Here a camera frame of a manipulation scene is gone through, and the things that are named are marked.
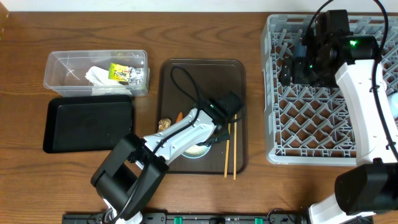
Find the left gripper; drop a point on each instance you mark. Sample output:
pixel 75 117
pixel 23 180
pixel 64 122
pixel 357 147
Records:
pixel 227 137

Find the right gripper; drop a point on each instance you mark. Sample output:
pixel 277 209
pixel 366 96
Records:
pixel 298 65

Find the light blue bowl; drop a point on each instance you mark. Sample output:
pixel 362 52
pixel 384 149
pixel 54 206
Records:
pixel 196 151

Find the orange carrot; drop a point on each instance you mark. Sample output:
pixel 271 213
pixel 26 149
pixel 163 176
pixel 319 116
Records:
pixel 179 117

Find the brown food scrap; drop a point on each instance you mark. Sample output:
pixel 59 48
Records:
pixel 163 124

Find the yellow green snack wrapper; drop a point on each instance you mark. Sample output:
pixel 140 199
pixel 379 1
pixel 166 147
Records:
pixel 125 74

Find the light blue cup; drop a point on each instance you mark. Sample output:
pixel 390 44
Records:
pixel 393 103

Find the white tissue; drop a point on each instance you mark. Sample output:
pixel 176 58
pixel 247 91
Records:
pixel 102 85

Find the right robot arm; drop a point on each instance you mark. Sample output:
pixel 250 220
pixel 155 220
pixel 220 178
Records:
pixel 332 56

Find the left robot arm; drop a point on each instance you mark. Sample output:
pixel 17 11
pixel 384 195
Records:
pixel 131 173

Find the grey dishwasher rack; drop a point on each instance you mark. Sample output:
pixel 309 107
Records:
pixel 308 125

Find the brown serving tray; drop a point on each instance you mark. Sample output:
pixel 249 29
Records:
pixel 215 79

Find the clear plastic bin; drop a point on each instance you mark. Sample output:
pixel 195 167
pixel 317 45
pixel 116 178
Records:
pixel 65 70

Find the black plastic bin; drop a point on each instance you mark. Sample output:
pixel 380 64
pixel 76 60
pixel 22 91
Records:
pixel 86 123

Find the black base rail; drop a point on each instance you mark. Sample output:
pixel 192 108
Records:
pixel 275 216

